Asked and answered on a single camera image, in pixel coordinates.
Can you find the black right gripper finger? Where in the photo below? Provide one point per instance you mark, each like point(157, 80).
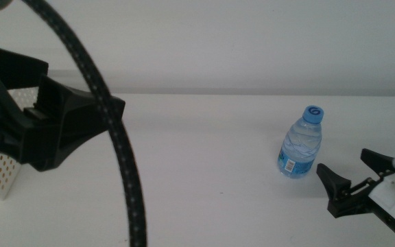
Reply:
point(336, 182)
point(379, 161)

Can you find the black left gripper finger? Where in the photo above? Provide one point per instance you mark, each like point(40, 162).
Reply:
point(67, 120)
point(15, 70)

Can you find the small clear water bottle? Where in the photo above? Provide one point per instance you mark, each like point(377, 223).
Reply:
point(300, 147)

